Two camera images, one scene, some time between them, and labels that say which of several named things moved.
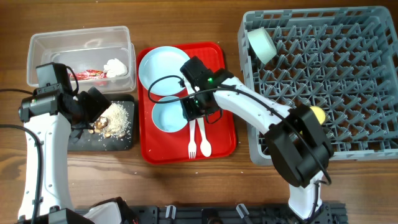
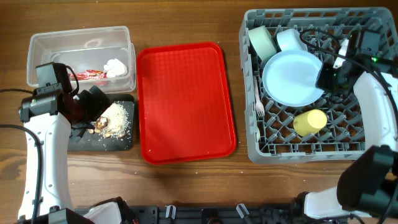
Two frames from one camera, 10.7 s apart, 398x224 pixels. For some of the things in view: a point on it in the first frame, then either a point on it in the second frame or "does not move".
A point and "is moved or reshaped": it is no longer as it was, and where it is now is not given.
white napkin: (114, 68) does not move
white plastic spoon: (205, 145) -> (257, 135)
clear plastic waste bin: (104, 58) does not move
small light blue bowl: (168, 117) -> (290, 39)
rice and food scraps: (114, 122) does not move
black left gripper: (97, 104) does not move
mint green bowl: (262, 44) does not move
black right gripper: (190, 112) -> (321, 78)
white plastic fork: (192, 147) is moved or reshaped
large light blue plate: (160, 61) -> (290, 78)
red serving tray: (158, 147) does not move
